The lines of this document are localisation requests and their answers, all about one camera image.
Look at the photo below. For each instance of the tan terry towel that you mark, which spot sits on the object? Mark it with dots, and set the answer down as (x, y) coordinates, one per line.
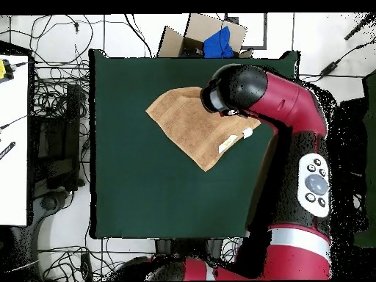
(191, 129)

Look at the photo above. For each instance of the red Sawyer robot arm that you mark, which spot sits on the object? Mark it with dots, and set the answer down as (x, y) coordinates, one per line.
(288, 102)

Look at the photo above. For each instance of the blue garment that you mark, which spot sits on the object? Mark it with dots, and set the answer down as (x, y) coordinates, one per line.
(217, 44)

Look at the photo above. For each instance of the open cardboard box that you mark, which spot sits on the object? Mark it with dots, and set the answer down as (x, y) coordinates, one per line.
(199, 26)

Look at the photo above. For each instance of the black power adapter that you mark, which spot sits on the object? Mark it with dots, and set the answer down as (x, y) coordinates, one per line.
(329, 68)

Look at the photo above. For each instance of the dark green table cloth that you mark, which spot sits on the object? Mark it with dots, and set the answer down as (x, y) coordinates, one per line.
(147, 191)

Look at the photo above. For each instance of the green cloth on side table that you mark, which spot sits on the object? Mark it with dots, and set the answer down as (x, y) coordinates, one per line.
(371, 147)

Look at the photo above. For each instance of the black rod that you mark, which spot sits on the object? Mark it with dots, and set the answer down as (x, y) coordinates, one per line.
(358, 28)

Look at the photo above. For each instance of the black equipment rack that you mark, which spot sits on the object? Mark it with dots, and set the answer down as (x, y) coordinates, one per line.
(58, 141)

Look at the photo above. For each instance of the white side table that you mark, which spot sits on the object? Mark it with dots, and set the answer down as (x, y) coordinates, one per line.
(13, 147)

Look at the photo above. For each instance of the black marked strip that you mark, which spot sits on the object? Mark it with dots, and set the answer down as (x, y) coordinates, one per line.
(7, 150)

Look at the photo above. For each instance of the yellow object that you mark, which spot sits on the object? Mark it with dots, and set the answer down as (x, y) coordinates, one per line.
(1, 69)

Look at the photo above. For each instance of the grey rectangular frame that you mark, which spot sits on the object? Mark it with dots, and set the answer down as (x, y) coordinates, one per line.
(265, 29)

